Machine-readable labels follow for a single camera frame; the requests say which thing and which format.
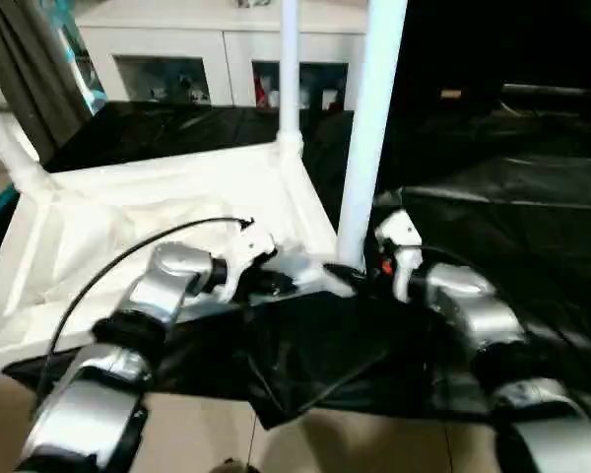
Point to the white plastic table leg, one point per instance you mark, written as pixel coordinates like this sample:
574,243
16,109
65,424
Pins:
10,143
374,123
290,74

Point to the white plastic table top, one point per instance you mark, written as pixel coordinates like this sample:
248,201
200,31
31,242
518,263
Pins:
103,207

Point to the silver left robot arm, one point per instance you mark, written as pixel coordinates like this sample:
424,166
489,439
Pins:
162,281

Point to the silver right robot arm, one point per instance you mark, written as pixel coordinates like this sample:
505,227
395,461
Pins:
478,310

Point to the black table mat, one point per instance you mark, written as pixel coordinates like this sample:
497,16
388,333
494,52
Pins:
497,236

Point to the small beige label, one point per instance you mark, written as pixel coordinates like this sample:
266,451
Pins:
450,92

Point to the white glass-door cabinet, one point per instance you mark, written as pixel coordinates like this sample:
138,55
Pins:
177,34

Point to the dark grey crumpled bundle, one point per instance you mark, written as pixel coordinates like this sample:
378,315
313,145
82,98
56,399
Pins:
253,3

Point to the teal white plastic package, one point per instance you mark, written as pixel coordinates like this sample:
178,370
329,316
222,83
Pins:
79,64

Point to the grey curtain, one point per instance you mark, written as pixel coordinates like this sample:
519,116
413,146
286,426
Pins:
24,64

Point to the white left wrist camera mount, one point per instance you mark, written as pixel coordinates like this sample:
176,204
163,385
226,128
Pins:
248,246

